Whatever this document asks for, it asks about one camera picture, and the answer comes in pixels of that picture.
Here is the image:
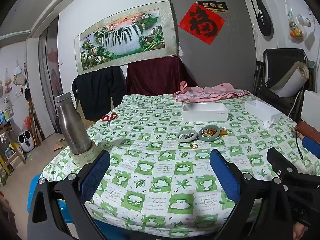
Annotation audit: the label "plastic bag with fruit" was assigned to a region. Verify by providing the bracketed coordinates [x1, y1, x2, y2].
[282, 0, 304, 39]

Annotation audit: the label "grey door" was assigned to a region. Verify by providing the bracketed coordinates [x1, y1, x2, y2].
[166, 0, 258, 90]

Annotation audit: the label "black folding chair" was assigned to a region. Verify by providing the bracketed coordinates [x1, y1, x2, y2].
[252, 48, 310, 123]

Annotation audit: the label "white cable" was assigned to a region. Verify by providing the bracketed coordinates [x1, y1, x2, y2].
[289, 90, 302, 117]

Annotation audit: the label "black hanging ornament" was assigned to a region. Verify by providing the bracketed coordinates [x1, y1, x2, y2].
[246, 0, 272, 37]

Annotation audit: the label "clear tape roll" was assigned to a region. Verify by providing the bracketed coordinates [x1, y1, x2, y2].
[71, 140, 102, 167]

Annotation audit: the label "wooden sticks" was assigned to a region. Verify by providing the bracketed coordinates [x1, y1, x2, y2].
[27, 97, 45, 147]

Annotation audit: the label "black jacket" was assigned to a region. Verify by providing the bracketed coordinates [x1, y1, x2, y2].
[71, 66, 127, 121]

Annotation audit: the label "black strap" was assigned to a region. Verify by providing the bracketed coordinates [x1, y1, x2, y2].
[292, 127, 304, 160]

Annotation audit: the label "brown box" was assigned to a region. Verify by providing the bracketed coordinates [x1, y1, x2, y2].
[295, 121, 320, 141]

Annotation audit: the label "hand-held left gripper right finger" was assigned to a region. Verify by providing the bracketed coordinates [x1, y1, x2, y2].
[209, 149, 297, 240]

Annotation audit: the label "black door sign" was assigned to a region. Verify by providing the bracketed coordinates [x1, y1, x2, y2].
[197, 1, 229, 13]

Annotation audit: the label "red paper door decoration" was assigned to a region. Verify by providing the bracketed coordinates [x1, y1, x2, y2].
[178, 2, 225, 46]

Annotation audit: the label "jade bangle with silver jewelry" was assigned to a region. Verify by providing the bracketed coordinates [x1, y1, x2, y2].
[176, 129, 198, 142]

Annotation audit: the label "pink floral cloth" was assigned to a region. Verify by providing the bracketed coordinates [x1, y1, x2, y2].
[174, 81, 250, 103]

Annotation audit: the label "red scissors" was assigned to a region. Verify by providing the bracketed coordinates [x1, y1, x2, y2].
[101, 113, 118, 127]

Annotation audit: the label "person's right hand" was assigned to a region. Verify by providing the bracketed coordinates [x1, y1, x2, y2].
[292, 224, 307, 240]

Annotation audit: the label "beige hanging bag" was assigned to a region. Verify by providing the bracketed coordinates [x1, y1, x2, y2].
[14, 65, 27, 87]

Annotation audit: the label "orange plastic bag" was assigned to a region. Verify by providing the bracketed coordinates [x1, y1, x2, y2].
[23, 116, 34, 130]

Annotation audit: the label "plain white box lid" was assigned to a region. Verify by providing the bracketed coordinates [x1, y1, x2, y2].
[244, 100, 282, 125]

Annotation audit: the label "waterfall landscape painting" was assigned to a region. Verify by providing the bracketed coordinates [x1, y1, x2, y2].
[74, 0, 178, 75]

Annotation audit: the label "white printed cardboard box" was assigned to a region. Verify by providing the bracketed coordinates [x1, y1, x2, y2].
[181, 102, 228, 122]

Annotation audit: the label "metal bottle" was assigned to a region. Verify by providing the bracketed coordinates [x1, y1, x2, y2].
[54, 92, 92, 155]

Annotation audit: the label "white board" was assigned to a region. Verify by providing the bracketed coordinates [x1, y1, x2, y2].
[300, 90, 320, 127]

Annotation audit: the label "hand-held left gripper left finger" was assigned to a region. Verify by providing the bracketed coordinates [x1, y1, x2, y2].
[27, 149, 111, 240]

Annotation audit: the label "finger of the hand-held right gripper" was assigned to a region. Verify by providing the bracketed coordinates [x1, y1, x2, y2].
[302, 137, 320, 158]
[266, 147, 300, 178]

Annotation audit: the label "maroon velvet cloth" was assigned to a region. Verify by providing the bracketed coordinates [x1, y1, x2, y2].
[125, 56, 199, 97]

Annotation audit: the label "green patterned tablecloth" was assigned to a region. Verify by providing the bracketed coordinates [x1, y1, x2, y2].
[42, 94, 320, 238]

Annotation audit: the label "jade bangle with orange beads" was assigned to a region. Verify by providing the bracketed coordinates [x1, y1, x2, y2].
[198, 125, 222, 141]

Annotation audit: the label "wooden shelf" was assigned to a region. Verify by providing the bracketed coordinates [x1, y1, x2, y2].
[0, 122, 27, 187]

